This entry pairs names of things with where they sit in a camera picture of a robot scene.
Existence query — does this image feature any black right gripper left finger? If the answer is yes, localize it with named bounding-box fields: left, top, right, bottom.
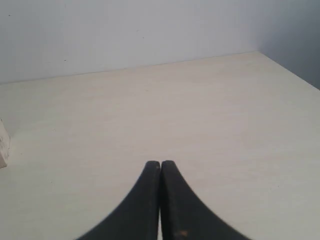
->
left=79, top=161, right=161, bottom=240

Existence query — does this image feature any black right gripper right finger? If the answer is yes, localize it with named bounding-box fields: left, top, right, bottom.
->
left=160, top=160, right=248, bottom=240

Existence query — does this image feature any smallest wooden cube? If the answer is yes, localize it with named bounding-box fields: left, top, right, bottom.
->
left=0, top=119, right=11, bottom=169

